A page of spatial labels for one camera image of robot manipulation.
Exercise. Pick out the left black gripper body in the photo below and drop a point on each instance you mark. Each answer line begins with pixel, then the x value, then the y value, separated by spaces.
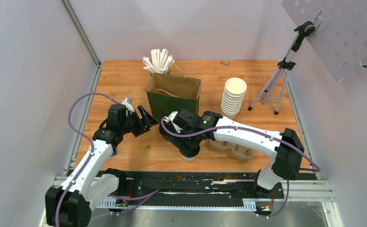
pixel 133 124

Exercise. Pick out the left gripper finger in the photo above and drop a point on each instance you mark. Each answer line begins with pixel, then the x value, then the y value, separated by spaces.
pixel 148 124
pixel 146 117

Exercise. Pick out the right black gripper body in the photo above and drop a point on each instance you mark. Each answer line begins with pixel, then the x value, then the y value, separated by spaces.
pixel 193 139

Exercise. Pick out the black coffee lid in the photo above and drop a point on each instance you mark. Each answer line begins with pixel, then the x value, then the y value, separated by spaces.
pixel 166 136
pixel 189 152

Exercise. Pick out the green paper bag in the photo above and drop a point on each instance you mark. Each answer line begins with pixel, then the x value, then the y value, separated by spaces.
pixel 168 93

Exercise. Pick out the white paper cup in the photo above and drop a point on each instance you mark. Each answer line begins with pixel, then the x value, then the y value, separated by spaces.
pixel 188 159

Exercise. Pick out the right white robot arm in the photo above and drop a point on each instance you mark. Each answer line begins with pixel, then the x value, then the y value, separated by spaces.
pixel 284 148

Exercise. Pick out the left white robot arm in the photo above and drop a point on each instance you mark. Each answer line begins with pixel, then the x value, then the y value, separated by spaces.
pixel 72 203

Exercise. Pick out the white wrapped straws bundle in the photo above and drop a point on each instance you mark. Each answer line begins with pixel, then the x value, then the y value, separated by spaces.
pixel 159 62

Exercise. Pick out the stack of white paper cups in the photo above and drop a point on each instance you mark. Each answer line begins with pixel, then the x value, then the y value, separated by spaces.
pixel 234 92

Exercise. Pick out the brown cardboard cup carrier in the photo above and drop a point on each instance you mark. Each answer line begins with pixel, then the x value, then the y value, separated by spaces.
pixel 240 152

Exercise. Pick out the grey tripod stand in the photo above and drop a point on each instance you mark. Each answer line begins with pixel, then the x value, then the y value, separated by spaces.
pixel 283 68

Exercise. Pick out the grey perforated panel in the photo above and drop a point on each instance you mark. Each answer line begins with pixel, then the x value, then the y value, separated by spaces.
pixel 340 39

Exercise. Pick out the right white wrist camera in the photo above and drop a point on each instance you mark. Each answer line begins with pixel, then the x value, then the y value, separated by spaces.
pixel 169 120

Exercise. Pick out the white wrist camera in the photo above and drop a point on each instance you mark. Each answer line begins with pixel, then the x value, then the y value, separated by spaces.
pixel 127 103
pixel 169 120

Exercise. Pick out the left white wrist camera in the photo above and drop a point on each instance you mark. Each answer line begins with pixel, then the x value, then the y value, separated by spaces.
pixel 127 103

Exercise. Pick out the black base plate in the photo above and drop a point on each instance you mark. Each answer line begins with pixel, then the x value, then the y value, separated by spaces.
pixel 195 189

